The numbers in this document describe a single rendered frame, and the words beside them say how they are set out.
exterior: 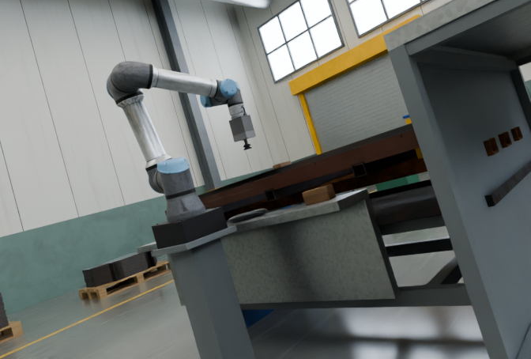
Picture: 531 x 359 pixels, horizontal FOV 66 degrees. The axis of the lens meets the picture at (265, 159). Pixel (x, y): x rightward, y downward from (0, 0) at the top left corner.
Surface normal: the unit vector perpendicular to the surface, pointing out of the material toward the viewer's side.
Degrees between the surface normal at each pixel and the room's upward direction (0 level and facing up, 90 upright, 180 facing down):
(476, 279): 90
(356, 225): 90
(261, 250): 90
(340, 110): 90
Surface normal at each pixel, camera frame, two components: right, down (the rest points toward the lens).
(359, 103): -0.66, 0.15
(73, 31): 0.69, -0.25
